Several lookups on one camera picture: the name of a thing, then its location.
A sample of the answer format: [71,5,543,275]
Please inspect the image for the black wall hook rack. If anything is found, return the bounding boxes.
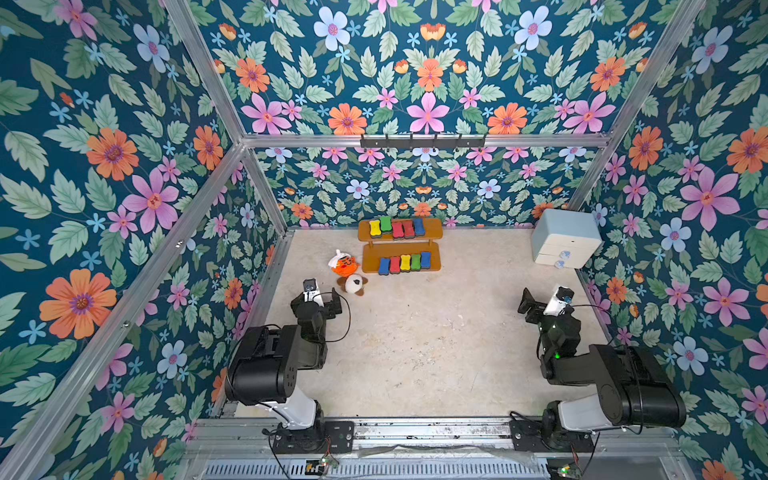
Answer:
[359,134,487,150]

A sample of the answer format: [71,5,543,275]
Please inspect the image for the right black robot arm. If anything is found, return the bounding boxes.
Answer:
[518,286,687,436]

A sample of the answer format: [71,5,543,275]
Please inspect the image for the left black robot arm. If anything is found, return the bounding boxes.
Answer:
[224,290,348,432]

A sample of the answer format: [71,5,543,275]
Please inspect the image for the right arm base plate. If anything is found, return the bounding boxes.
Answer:
[509,417,595,454]

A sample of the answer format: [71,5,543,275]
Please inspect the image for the blue eraser top shelf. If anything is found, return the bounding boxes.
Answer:
[412,217,426,237]

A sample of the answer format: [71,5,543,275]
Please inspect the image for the yellow eraser top shelf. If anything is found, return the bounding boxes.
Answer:
[368,220,382,238]

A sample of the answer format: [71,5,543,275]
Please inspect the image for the wooden two-tier shelf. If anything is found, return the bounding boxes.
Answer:
[358,217,443,273]

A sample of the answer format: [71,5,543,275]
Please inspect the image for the yellow eraser shelf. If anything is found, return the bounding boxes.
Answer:
[400,254,412,272]
[368,220,382,238]

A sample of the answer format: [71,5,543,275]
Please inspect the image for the light blue drawer cabinet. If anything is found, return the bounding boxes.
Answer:
[531,209,604,269]

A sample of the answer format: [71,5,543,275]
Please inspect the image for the brown white plush toy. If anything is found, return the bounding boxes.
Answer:
[337,274,368,296]

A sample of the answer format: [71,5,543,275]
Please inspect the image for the red eraser top shelf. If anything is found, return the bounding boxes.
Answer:
[402,220,415,239]
[392,221,405,240]

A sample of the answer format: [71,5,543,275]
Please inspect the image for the blue eraser bottom shelf left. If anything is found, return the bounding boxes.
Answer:
[378,257,391,276]

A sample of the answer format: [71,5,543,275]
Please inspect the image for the yellow eraser bottom shelf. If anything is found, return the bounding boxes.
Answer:
[400,254,412,272]

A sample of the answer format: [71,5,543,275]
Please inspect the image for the red eraser shelf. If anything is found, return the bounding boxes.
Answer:
[389,256,401,274]
[392,221,405,240]
[402,220,415,239]

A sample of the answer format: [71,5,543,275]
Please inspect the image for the red eraser bottom shelf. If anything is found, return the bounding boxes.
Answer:
[389,256,401,274]

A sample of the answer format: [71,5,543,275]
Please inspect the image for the orange plush pouch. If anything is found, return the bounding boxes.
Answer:
[328,249,359,278]

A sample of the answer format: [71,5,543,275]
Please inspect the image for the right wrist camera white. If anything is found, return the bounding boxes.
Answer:
[544,286,574,316]

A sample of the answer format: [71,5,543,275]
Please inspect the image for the aluminium front rail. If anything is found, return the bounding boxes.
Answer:
[179,416,695,479]

